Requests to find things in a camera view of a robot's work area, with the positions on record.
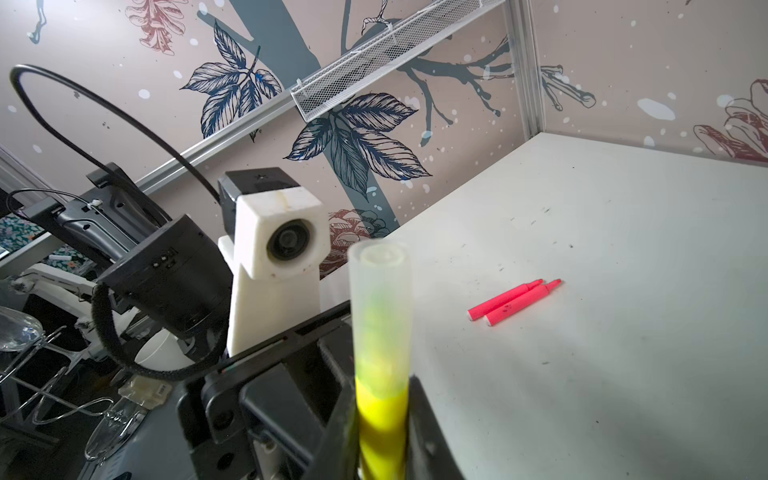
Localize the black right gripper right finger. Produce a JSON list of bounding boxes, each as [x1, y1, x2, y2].
[[406, 376, 465, 480]]

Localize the translucent pen cap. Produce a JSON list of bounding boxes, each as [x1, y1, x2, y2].
[[348, 240, 414, 398]]

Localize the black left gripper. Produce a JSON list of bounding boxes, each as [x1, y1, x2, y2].
[[177, 300, 354, 479]]

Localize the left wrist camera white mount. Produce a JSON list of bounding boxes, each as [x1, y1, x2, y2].
[[218, 168, 330, 356]]

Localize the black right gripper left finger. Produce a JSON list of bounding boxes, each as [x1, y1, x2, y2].
[[302, 383, 359, 480]]

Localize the yellow highlighter pen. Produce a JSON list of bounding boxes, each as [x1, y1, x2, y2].
[[355, 376, 409, 479]]

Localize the white wire mesh shelf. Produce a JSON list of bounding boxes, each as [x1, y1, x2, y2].
[[290, 0, 503, 122]]

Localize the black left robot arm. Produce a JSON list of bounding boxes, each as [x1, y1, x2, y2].
[[91, 168, 356, 479]]

